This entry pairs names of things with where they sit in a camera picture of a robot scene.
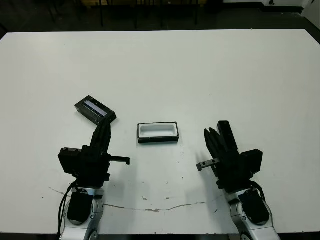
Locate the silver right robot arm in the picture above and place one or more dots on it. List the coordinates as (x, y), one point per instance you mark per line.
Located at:
(252, 210)

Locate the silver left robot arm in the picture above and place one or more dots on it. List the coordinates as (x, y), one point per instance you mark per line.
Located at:
(97, 207)

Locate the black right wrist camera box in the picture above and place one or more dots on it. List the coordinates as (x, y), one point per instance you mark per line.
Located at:
(252, 161)

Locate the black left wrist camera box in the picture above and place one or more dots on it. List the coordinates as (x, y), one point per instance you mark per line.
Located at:
(70, 161)

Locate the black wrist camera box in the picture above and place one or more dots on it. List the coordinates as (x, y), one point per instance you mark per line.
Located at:
(252, 161)
(70, 161)

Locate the black printed box lid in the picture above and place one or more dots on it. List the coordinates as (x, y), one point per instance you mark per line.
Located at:
(95, 108)

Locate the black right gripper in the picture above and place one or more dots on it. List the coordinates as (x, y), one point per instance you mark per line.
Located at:
(232, 172)

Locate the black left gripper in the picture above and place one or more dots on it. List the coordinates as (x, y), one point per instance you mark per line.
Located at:
(95, 167)

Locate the black box base white insert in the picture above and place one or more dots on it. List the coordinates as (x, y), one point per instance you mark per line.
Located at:
(157, 130)

